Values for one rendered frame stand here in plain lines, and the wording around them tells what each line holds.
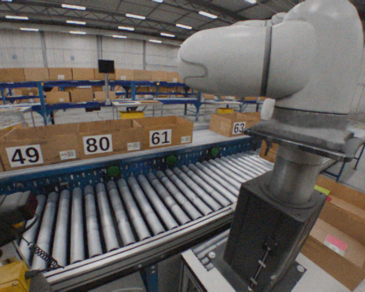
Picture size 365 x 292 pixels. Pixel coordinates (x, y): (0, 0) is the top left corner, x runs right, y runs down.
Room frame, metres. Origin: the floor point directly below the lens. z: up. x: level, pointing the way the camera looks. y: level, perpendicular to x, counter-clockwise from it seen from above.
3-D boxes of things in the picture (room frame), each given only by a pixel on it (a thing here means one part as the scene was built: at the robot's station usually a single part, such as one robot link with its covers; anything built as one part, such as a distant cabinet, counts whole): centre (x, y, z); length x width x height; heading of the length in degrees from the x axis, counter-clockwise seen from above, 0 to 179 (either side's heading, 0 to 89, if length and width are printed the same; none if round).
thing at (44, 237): (0.48, 0.59, 0.72); 0.52 x 0.05 x 0.05; 31
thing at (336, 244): (0.39, -0.62, 0.76); 0.16 x 0.07 x 0.02; 127
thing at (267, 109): (1.22, -0.64, 1.19); 0.13 x 0.11 x 0.16; 63
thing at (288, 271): (0.36, -0.28, 0.91); 0.26 x 0.26 x 0.33; 33
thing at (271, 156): (1.32, -0.93, 0.83); 0.39 x 0.29 x 0.17; 121
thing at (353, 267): (0.47, -0.60, 0.80); 0.38 x 0.28 x 0.10; 32
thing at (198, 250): (0.49, -0.18, 0.74); 0.28 x 0.02 x 0.02; 123
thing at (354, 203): (0.66, -0.85, 0.80); 0.38 x 0.28 x 0.10; 36
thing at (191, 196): (0.84, -0.03, 0.72); 0.52 x 0.05 x 0.05; 31
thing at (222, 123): (1.66, -0.51, 0.97); 0.39 x 0.29 x 0.17; 121
